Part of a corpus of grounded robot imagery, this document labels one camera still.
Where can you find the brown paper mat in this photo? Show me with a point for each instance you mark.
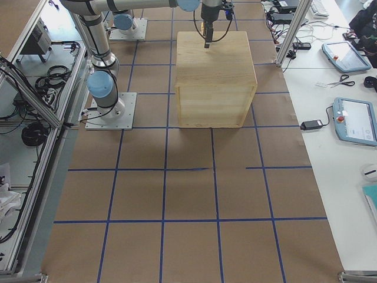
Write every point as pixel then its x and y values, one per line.
pixel 163 204

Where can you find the white keyboard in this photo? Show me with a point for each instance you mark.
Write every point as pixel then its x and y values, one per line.
pixel 317 10

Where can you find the black power adapter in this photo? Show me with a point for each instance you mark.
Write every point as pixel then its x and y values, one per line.
pixel 311 125

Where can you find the teal notebook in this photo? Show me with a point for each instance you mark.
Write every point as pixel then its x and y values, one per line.
pixel 370 192

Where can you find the lower blue teach pendant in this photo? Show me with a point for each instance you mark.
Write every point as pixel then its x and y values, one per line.
pixel 355 121

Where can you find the blue teach pendant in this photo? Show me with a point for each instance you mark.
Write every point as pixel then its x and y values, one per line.
pixel 355 121
pixel 345 57

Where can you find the black power brick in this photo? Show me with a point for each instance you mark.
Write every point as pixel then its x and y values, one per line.
pixel 281 18

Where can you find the grey control box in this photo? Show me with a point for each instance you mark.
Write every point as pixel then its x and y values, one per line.
pixel 39 42

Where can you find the wooden drawer cabinet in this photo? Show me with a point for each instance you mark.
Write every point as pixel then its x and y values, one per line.
pixel 215 86

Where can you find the white round device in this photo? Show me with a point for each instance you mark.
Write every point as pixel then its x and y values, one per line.
pixel 368 172

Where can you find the black scissors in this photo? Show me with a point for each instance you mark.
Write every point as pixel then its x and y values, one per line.
pixel 343 81

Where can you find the aluminium frame post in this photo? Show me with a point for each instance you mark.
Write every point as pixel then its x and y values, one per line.
pixel 295 25

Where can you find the upper blue teach pendant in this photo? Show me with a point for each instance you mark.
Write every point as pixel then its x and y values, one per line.
pixel 345 57

